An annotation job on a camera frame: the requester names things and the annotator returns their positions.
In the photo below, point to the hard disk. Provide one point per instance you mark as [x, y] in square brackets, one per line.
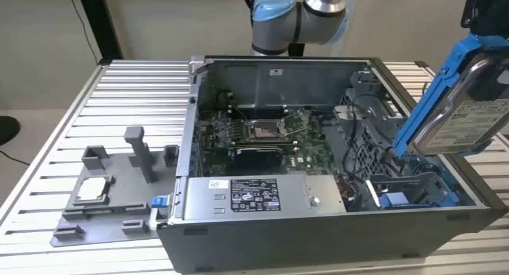
[473, 120]

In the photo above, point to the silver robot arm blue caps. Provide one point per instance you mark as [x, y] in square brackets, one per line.
[279, 27]

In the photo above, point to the gray metal disk bay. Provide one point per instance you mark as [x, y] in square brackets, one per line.
[369, 137]

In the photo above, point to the black RAM slot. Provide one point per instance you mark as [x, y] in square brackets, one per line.
[259, 110]
[263, 143]

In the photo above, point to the empty blue disk carrier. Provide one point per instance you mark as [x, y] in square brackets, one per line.
[396, 200]

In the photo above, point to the green motherboard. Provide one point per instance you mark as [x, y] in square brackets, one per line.
[313, 149]

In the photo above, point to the CPU socket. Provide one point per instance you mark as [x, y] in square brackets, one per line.
[264, 130]

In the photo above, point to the thin locking lever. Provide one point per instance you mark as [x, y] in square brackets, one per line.
[241, 112]

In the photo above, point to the black graphics card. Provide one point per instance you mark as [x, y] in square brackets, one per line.
[259, 157]

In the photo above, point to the silver power supply unit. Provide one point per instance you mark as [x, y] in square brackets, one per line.
[295, 194]

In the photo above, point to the black open PC case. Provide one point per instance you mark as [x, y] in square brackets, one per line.
[299, 245]

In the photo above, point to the blue case latch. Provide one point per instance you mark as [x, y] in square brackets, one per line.
[159, 202]

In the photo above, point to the gray parts rack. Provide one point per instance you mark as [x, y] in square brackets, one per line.
[119, 167]

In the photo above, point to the silver CPU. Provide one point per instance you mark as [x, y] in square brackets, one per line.
[92, 188]

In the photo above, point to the black chair base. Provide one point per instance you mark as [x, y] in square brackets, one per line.
[8, 129]

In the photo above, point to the black frame post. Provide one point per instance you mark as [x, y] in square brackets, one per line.
[99, 24]

